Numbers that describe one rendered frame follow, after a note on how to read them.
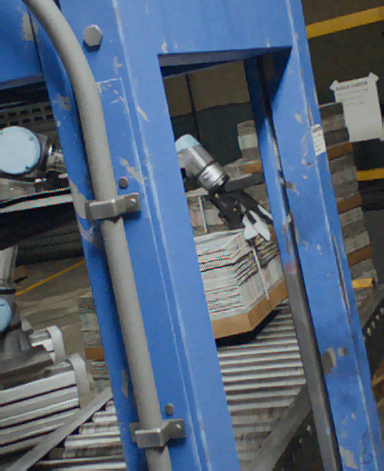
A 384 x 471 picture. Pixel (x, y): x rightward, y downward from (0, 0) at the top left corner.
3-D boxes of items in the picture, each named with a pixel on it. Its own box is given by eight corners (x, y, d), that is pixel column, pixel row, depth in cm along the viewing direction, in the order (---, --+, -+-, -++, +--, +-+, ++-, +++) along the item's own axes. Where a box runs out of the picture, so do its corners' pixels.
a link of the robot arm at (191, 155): (167, 155, 269) (190, 134, 269) (194, 185, 268) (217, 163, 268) (164, 151, 261) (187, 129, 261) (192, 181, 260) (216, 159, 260)
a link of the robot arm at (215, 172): (220, 160, 266) (210, 164, 259) (232, 172, 266) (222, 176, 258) (202, 179, 269) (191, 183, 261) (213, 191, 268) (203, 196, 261)
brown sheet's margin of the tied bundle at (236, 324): (170, 336, 271) (166, 320, 271) (269, 313, 260) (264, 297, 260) (148, 354, 256) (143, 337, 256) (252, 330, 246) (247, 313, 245)
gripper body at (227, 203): (240, 226, 267) (209, 193, 269) (262, 204, 264) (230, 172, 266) (231, 231, 260) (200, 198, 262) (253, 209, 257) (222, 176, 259)
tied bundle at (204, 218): (172, 258, 394) (160, 201, 392) (214, 241, 417) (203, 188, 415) (250, 251, 371) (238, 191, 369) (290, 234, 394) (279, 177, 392)
